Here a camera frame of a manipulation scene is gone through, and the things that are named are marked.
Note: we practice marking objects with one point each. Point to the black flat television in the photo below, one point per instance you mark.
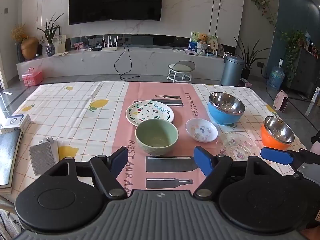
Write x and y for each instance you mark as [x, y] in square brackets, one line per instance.
[115, 0]

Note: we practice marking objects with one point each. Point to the pink patterned slipper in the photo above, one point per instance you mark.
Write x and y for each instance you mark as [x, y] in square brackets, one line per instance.
[246, 83]

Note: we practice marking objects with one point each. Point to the purple glass vase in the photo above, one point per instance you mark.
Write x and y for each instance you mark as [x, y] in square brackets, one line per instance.
[50, 50]

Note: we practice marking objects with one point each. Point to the pink bottle print placemat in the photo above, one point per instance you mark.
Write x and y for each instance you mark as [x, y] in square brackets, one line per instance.
[136, 92]

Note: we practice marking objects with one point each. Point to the black and pink cloth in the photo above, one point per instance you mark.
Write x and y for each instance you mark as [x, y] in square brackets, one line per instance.
[316, 138]

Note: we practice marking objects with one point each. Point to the small white sticker plate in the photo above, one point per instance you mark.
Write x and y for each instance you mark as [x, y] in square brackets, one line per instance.
[201, 130]

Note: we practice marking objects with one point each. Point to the blue steel-lined bowl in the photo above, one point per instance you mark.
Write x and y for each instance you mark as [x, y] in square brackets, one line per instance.
[220, 116]

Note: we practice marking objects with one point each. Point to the white router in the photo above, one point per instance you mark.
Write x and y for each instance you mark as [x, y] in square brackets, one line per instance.
[109, 48]

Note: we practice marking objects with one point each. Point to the dark slim vase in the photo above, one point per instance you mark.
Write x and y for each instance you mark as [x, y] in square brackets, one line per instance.
[20, 53]

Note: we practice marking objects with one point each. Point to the pink space heater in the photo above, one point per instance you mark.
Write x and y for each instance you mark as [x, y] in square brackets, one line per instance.
[281, 102]

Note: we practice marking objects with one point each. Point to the grey cabinet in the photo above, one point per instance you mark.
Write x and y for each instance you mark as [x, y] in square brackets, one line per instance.
[308, 75]

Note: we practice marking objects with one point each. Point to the dark glossy tablet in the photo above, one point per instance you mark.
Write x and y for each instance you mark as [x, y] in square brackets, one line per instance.
[7, 155]

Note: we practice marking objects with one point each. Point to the brown teddy bear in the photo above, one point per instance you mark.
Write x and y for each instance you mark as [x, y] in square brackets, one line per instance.
[203, 38]

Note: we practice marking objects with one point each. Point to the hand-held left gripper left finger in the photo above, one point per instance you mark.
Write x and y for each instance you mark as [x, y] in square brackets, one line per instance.
[120, 160]

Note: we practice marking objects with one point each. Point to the dried yellow flowers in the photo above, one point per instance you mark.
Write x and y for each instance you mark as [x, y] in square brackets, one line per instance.
[18, 33]

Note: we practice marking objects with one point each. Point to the trailing ivy plant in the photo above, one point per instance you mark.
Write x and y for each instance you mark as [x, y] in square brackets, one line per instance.
[293, 45]

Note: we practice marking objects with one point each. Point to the green ceramic bowl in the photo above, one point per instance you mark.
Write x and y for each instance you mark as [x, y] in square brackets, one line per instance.
[156, 135]

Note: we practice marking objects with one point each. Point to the white rolling stool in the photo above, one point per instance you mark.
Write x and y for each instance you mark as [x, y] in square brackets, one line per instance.
[180, 67]

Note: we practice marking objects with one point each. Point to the lemon checked tablecloth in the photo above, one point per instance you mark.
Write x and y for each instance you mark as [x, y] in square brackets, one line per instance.
[75, 130]

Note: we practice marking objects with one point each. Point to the long-leaf potted plant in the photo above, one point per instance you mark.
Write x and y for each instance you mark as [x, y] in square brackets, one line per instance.
[246, 72]

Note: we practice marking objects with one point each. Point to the white cardboard box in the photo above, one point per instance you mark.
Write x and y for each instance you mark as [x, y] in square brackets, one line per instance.
[15, 122]

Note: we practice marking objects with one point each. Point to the white slim carton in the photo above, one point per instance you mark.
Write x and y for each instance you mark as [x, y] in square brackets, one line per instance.
[315, 100]

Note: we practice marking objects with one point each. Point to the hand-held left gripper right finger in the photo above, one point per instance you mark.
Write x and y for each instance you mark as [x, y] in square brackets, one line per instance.
[202, 158]

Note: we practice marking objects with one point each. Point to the pink patterned box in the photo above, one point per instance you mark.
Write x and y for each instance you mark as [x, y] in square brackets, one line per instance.
[78, 46]

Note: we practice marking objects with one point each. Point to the pink storage box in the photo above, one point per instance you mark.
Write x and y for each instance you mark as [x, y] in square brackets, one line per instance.
[32, 77]

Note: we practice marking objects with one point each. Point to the climbing wall vine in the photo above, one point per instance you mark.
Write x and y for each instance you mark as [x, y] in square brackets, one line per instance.
[263, 5]

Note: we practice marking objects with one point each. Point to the grey metal trash can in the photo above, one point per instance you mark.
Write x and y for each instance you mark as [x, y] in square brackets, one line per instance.
[231, 72]

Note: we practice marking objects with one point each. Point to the clear glass plate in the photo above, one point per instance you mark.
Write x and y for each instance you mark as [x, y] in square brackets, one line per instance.
[237, 145]

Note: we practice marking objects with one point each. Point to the brown round vase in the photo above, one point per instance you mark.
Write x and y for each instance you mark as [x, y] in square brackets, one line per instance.
[29, 48]

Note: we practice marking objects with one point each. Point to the green leafy plant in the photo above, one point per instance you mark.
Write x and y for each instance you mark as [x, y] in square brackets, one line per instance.
[50, 31]

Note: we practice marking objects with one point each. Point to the orange steel-lined bowl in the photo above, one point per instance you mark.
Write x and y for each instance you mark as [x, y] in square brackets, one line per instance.
[268, 140]

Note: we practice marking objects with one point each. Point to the grey perforated device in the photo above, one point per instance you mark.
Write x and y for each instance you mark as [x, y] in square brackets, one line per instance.
[41, 157]

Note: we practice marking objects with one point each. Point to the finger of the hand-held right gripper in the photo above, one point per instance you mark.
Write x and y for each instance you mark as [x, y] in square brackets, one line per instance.
[275, 155]

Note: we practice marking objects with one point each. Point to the pale art print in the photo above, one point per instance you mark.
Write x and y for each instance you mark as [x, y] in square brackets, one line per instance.
[60, 42]

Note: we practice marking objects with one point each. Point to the blue water bottle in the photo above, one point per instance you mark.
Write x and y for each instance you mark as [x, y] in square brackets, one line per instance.
[276, 77]

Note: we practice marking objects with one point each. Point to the white fruit pattern plate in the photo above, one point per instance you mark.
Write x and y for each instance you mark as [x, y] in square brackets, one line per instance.
[147, 110]

